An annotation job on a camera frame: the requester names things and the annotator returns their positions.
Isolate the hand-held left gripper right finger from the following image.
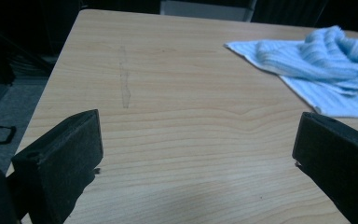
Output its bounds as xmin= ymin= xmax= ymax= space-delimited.
xmin=292 ymin=111 xmax=358 ymax=224

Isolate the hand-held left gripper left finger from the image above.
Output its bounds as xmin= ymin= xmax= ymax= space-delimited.
xmin=11 ymin=108 xmax=104 ymax=224

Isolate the light blue striped towel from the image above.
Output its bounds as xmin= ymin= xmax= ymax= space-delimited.
xmin=223 ymin=25 xmax=358 ymax=119

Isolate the black tripod stand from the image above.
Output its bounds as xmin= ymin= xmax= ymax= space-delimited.
xmin=0 ymin=27 xmax=54 ymax=86

